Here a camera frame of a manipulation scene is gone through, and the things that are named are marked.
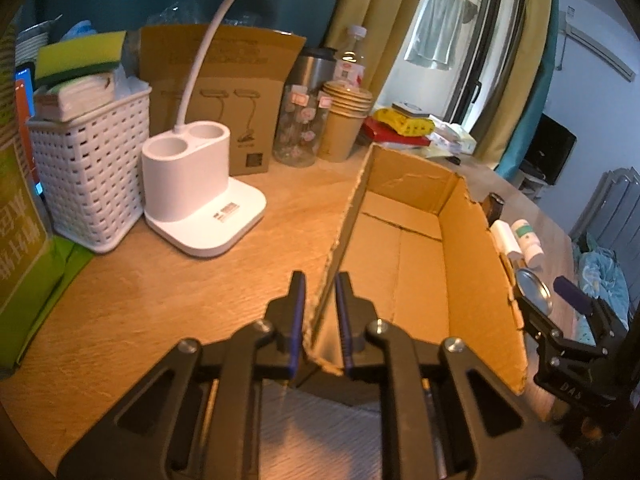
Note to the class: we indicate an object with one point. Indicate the green paper bag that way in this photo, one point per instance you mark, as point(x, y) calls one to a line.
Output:
point(36, 265)

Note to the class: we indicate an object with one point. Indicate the cardboard box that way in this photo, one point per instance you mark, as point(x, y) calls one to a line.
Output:
point(415, 243)

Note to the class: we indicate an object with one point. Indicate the patterned glass jar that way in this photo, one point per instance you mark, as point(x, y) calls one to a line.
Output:
point(302, 119)

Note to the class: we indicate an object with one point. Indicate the yellow curtain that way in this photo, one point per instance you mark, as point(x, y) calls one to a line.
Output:
point(386, 21)

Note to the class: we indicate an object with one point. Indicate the gold lid jar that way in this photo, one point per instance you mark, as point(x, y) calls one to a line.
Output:
point(533, 289)

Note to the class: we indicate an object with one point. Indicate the black monitor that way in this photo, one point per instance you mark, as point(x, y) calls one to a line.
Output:
point(549, 150)

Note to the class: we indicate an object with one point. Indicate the brown lamp packaging box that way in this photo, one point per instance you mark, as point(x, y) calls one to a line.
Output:
point(240, 83)

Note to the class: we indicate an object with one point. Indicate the white desk lamp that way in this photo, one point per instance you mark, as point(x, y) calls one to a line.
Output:
point(189, 197)

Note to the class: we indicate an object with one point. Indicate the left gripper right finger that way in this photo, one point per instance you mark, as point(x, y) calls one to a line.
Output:
point(444, 412)

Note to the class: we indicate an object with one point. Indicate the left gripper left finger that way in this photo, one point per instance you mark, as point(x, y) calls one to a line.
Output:
point(196, 413)

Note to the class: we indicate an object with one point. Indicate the yellow green sponge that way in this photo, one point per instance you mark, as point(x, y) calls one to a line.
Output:
point(78, 57)

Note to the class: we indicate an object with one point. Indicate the clear plastic water bottle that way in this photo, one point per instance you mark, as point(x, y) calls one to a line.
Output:
point(349, 60)

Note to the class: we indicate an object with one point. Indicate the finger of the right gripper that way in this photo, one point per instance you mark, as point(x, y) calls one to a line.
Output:
point(541, 328)
point(606, 329)

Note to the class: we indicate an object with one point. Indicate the white plastic basket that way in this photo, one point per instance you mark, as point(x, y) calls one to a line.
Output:
point(90, 171)

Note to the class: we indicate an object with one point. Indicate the red flat package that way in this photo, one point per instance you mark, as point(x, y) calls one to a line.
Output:
point(378, 132)

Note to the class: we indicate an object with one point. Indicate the white power adapter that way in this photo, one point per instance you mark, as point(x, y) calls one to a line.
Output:
point(505, 240)

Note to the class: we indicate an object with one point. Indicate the stack of paper cups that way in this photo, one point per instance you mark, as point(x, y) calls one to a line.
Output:
point(349, 108)

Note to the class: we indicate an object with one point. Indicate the hanging grey towel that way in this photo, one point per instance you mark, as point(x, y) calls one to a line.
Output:
point(434, 37)

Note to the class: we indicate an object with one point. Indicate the stainless steel thermos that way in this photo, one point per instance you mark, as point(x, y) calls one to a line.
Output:
point(312, 68)

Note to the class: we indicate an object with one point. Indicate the yellow snack package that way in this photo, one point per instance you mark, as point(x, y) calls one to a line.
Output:
point(403, 124)

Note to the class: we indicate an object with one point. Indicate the white pill bottle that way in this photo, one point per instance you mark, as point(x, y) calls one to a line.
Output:
point(529, 243)

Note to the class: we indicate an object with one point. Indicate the brown leather wristwatch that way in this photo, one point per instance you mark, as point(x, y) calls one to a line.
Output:
point(492, 206)

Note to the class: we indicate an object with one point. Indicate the white tissue packages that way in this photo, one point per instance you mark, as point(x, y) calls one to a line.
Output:
point(451, 137)

